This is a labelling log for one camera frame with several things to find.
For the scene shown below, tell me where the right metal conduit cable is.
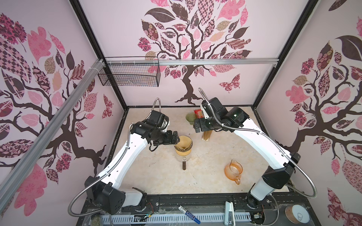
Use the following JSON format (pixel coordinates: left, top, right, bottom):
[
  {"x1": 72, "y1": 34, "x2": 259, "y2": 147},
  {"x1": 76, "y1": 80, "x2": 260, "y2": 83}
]
[{"x1": 197, "y1": 87, "x2": 318, "y2": 198}]

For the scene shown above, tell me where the blue white marker pen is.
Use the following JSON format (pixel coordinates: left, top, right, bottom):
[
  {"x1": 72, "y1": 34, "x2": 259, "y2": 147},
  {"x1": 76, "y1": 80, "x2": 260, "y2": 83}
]
[{"x1": 178, "y1": 205, "x2": 201, "y2": 225}]

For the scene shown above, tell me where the clear glass carafe brown handle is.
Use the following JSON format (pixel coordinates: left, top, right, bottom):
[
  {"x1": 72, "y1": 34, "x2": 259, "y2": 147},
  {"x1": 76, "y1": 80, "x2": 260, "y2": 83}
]
[{"x1": 176, "y1": 154, "x2": 191, "y2": 170}]

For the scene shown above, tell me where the green glass dripper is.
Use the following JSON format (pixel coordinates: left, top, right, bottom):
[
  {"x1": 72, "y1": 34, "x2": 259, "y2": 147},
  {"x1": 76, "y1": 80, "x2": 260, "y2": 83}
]
[{"x1": 185, "y1": 113, "x2": 197, "y2": 125}]

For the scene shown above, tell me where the brown tape roll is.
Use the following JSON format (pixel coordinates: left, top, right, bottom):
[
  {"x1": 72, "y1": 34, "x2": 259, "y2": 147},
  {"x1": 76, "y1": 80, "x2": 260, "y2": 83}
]
[{"x1": 285, "y1": 205, "x2": 310, "y2": 224}]

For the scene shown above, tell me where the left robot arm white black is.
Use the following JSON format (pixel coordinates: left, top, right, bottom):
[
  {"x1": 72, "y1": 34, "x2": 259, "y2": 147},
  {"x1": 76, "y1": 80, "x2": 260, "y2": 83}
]
[{"x1": 85, "y1": 110, "x2": 180, "y2": 215}]

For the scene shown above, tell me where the orange coffee filter pack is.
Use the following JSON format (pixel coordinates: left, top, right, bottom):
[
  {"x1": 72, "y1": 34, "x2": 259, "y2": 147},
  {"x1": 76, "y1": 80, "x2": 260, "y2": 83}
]
[{"x1": 202, "y1": 131, "x2": 213, "y2": 141}]

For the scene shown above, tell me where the orange glass pitcher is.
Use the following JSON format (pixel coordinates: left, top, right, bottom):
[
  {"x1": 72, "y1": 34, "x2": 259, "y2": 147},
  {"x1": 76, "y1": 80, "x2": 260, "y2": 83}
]
[{"x1": 224, "y1": 160, "x2": 243, "y2": 185}]

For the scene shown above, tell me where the white slotted cable duct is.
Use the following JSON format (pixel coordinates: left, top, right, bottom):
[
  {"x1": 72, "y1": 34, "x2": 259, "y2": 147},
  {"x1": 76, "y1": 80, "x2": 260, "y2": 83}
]
[{"x1": 101, "y1": 212, "x2": 252, "y2": 226}]

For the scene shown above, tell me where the red snack bag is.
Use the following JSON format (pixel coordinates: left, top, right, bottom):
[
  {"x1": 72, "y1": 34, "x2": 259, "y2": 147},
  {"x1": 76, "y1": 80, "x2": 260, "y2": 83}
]
[{"x1": 194, "y1": 109, "x2": 204, "y2": 119}]

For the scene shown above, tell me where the clear ribbed glass dripper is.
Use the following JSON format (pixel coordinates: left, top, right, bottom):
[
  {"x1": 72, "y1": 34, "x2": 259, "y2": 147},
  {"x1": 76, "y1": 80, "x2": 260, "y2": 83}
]
[{"x1": 173, "y1": 135, "x2": 193, "y2": 153}]

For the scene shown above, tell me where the aluminium rail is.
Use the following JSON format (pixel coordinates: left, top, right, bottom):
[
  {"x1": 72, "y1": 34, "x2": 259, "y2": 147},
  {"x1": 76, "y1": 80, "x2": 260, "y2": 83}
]
[
  {"x1": 1, "y1": 59, "x2": 105, "y2": 211},
  {"x1": 106, "y1": 58, "x2": 279, "y2": 66}
]

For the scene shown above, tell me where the black wire basket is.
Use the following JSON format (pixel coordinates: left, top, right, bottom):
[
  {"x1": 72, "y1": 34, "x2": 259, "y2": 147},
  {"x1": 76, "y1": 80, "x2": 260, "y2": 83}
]
[{"x1": 98, "y1": 56, "x2": 161, "y2": 87}]

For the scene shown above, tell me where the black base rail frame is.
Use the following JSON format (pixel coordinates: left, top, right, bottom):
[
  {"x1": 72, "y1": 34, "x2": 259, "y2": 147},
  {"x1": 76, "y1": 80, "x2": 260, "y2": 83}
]
[{"x1": 77, "y1": 192, "x2": 321, "y2": 226}]

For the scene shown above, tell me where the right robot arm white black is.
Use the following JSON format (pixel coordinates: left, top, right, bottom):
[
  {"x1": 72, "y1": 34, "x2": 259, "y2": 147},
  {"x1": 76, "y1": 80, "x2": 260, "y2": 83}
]
[{"x1": 193, "y1": 98, "x2": 295, "y2": 209}]

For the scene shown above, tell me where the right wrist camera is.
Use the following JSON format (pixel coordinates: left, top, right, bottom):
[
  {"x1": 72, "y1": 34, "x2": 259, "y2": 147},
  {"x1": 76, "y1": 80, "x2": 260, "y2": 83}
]
[{"x1": 200, "y1": 100, "x2": 212, "y2": 119}]

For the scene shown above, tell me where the back aluminium rail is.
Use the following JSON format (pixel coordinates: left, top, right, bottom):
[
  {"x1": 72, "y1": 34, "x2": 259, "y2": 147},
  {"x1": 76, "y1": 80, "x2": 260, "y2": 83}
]
[{"x1": 106, "y1": 58, "x2": 279, "y2": 66}]

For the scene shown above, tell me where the left aluminium rail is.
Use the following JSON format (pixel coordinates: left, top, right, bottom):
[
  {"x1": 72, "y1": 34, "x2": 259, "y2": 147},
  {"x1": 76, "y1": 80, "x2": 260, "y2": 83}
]
[{"x1": 1, "y1": 59, "x2": 105, "y2": 211}]

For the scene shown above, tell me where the brown paper coffee filter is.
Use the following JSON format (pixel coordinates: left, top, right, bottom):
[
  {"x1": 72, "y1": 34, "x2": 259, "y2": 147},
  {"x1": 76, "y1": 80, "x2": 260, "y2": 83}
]
[{"x1": 174, "y1": 135, "x2": 193, "y2": 152}]

